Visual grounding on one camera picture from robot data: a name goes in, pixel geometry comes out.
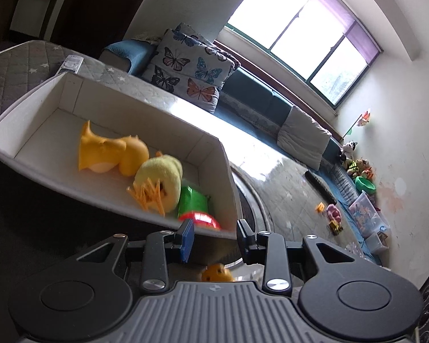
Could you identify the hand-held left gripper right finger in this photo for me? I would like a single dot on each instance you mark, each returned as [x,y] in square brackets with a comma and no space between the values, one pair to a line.
[243,237]

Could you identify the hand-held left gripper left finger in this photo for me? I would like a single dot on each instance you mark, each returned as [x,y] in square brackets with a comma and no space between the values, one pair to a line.
[187,239]

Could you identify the green packet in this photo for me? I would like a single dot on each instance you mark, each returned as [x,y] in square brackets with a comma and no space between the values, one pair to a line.
[195,202]

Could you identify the yellow duck toy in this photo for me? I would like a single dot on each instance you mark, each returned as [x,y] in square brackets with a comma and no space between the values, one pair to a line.
[218,274]

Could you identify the yellow plush toy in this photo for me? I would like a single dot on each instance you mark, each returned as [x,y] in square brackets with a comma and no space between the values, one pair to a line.
[157,175]

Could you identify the grey cardboard box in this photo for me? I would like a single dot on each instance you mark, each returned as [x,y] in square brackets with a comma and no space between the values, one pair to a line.
[75,103]

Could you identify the grey quilted desktop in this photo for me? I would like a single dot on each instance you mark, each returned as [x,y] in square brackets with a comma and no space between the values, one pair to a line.
[296,200]

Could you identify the small orange toy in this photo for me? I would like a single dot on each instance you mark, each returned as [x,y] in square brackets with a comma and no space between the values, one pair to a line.
[320,207]

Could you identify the black remote control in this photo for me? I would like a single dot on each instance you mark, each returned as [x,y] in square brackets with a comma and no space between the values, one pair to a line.
[320,185]

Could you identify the small pink toy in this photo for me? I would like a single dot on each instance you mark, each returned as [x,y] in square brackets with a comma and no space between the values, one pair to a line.
[333,212]

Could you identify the small yellow toy truck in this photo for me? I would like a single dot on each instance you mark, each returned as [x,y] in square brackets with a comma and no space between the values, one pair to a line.
[336,227]

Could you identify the grey cushion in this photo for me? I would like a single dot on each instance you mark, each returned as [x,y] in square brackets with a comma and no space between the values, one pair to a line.
[304,137]

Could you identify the clear plastic storage bin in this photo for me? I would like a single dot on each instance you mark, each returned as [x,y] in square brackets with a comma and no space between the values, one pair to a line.
[368,214]

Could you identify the green bowl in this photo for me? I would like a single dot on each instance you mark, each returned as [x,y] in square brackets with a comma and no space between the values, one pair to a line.
[366,185]

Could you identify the small clear plastic box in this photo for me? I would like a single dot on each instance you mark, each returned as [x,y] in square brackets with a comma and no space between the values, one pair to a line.
[377,243]

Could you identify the brown plush toy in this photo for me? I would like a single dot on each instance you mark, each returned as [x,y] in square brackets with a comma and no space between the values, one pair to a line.
[361,166]

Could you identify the black white plush cow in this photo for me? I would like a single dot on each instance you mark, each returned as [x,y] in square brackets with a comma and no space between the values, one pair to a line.
[349,147]

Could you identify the blue sofa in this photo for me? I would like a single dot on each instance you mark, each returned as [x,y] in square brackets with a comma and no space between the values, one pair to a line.
[257,96]

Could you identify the colourful pinwheel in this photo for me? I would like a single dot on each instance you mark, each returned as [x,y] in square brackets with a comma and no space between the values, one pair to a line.
[364,119]

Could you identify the butterfly print pillow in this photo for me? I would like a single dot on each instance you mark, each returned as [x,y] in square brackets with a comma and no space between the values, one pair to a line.
[186,64]

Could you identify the white remote control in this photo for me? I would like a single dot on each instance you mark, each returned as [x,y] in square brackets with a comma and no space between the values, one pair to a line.
[70,64]

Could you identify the window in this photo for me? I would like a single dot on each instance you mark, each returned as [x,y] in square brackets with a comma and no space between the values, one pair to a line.
[307,25]

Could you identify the purple window blind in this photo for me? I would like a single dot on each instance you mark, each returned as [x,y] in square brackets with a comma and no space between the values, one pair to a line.
[364,43]

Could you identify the dark wooden door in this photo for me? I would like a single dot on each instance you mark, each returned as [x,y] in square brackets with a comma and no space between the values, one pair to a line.
[93,18]

